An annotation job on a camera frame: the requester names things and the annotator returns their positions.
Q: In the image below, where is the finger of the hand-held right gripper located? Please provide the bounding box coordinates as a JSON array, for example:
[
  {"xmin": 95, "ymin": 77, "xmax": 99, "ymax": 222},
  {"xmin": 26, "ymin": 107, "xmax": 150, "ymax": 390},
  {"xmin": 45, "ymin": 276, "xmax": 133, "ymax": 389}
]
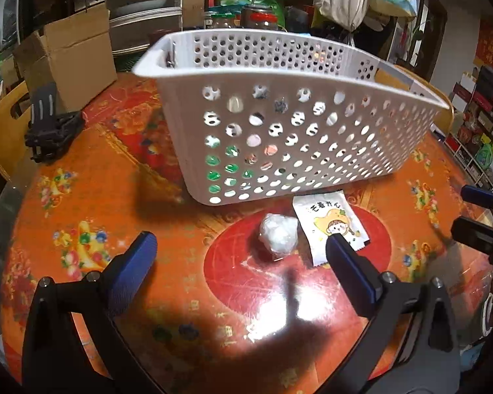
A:
[
  {"xmin": 451, "ymin": 215, "xmax": 493, "ymax": 256},
  {"xmin": 461, "ymin": 185, "xmax": 493, "ymax": 211}
]

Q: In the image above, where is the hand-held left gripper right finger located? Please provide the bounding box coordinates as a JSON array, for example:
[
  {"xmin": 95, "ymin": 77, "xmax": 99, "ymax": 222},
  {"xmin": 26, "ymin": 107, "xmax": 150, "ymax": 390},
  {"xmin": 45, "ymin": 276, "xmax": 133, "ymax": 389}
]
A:
[{"xmin": 325, "ymin": 233, "xmax": 463, "ymax": 394}]

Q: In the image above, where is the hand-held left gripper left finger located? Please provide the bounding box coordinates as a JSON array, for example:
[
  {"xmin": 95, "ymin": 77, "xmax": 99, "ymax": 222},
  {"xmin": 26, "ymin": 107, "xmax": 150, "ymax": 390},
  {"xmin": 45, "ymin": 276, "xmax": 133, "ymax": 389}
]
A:
[{"xmin": 22, "ymin": 231, "xmax": 165, "ymax": 394}]

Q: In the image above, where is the white cartoon printed packet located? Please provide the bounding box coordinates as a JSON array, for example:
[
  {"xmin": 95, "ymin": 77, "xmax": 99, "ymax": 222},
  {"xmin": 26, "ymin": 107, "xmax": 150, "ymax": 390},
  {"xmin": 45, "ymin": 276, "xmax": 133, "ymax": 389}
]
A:
[{"xmin": 292, "ymin": 191, "xmax": 370, "ymax": 268}]

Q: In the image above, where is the white perforated plastic basket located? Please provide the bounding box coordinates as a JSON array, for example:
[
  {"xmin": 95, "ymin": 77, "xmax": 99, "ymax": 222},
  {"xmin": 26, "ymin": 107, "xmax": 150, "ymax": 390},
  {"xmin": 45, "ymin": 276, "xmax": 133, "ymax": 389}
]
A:
[{"xmin": 132, "ymin": 30, "xmax": 455, "ymax": 207}]

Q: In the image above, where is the green foil packet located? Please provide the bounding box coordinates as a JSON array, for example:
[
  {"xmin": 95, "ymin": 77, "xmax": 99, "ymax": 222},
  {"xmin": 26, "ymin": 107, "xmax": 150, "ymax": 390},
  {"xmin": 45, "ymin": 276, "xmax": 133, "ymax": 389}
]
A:
[{"xmin": 205, "ymin": 145, "xmax": 241, "ymax": 193}]

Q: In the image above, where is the cubby shelf with boxes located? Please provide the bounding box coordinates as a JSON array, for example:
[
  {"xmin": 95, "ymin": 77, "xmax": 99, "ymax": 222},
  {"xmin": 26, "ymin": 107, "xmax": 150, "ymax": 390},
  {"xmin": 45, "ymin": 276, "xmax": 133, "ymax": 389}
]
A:
[{"xmin": 446, "ymin": 66, "xmax": 493, "ymax": 189}]

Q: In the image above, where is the wooden chair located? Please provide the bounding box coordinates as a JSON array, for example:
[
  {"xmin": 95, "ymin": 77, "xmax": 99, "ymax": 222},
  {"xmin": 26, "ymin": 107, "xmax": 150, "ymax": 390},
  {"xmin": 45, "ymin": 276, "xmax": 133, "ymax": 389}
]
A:
[
  {"xmin": 0, "ymin": 80, "xmax": 34, "ymax": 181},
  {"xmin": 376, "ymin": 64, "xmax": 455, "ymax": 132}
]

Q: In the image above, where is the black folding clamp stand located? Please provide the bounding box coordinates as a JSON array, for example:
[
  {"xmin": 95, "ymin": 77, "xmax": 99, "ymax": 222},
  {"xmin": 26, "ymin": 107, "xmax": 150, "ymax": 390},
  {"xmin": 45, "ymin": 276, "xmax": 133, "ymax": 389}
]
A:
[{"xmin": 25, "ymin": 82, "xmax": 85, "ymax": 163}]

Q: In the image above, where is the open cardboard box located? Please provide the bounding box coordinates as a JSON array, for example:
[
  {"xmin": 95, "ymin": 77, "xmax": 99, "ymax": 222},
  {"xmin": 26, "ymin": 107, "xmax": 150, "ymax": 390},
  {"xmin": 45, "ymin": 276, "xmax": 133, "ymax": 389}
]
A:
[{"xmin": 13, "ymin": 3, "xmax": 118, "ymax": 113}]

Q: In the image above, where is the stacked grey storage tower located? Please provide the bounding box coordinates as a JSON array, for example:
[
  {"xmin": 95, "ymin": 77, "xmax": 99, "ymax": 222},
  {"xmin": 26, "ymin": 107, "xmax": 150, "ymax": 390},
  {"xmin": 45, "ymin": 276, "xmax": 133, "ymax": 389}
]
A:
[{"xmin": 105, "ymin": 0, "xmax": 183, "ymax": 56}]

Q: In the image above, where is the clear glass jar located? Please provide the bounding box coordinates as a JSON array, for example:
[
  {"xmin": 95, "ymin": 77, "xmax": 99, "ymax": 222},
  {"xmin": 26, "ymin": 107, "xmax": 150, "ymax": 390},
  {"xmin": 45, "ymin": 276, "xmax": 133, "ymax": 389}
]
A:
[{"xmin": 205, "ymin": 10, "xmax": 237, "ymax": 30}]

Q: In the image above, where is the brown cardboard box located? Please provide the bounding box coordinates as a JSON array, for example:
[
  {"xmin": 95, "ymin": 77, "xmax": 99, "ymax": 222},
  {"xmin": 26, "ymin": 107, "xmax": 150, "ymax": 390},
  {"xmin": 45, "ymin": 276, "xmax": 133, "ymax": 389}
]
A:
[{"xmin": 182, "ymin": 0, "xmax": 208, "ymax": 31}]

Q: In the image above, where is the mirrored wardrobe door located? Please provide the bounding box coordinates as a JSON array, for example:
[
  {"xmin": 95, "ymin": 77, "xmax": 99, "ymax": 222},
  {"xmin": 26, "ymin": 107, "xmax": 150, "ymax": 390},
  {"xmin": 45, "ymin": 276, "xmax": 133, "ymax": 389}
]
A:
[{"xmin": 0, "ymin": 0, "xmax": 29, "ymax": 95}]

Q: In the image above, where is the glass jar with red contents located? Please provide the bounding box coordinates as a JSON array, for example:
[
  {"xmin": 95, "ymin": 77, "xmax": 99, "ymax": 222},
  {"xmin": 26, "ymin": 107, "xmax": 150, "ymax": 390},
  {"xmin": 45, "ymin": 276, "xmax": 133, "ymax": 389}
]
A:
[{"xmin": 240, "ymin": 4, "xmax": 279, "ymax": 31}]

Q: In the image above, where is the red wall poster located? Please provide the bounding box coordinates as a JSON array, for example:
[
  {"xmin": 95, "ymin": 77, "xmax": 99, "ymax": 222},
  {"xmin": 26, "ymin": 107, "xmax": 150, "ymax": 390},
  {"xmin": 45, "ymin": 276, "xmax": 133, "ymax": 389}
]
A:
[{"xmin": 477, "ymin": 18, "xmax": 493, "ymax": 66}]

